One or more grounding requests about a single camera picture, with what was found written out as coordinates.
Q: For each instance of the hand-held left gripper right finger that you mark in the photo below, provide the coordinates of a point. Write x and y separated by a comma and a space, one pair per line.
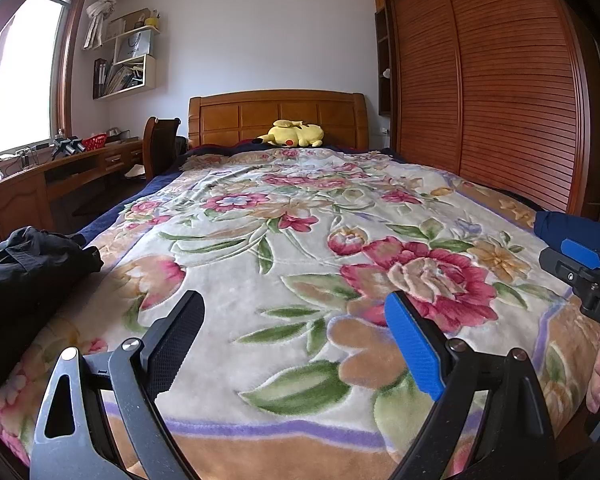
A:
415, 345

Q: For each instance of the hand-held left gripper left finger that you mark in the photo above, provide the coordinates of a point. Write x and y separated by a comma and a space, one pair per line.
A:
175, 345

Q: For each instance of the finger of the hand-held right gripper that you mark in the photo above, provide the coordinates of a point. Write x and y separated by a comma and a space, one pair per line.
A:
570, 275
582, 254

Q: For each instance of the blue suit jacket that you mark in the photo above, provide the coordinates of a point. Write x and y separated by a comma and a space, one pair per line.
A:
570, 227

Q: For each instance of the black clothes pile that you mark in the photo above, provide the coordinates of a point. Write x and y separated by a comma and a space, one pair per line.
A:
25, 285

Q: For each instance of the floral blanket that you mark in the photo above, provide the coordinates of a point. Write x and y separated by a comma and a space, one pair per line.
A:
280, 260

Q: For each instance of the white paper sheets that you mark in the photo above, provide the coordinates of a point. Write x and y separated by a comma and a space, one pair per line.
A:
135, 171

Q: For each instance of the wooden louvered wardrobe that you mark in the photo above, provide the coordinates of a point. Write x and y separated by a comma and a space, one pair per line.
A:
505, 85

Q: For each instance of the wooden chair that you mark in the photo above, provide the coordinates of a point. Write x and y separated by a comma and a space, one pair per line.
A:
157, 145

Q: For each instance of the wooden desk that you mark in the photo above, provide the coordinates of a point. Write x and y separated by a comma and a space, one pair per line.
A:
15, 200

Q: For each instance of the red basket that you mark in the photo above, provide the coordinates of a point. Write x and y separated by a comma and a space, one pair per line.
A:
94, 142

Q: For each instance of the black and blue device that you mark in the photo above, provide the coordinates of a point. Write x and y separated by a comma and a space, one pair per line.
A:
67, 147

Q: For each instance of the wooden bed headboard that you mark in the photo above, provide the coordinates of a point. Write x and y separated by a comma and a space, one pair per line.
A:
230, 120

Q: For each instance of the yellow plush toy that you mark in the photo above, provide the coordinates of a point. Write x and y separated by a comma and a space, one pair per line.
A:
295, 134

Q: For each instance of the row of books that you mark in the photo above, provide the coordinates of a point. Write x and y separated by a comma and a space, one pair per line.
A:
115, 77

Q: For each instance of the white paper bag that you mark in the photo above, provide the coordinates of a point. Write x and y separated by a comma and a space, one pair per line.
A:
132, 45

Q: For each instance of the wooden framed window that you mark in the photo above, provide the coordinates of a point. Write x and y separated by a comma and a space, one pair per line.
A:
25, 75

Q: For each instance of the yellow cup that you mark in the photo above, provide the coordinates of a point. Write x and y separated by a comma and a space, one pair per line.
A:
151, 22

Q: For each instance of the cardboard box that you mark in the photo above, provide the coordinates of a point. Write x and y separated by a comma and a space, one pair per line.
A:
125, 25

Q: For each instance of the tied beige curtain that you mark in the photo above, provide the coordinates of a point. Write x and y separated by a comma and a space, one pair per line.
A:
100, 15

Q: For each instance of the white wall shelf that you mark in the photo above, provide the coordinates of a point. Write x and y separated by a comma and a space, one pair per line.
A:
149, 72

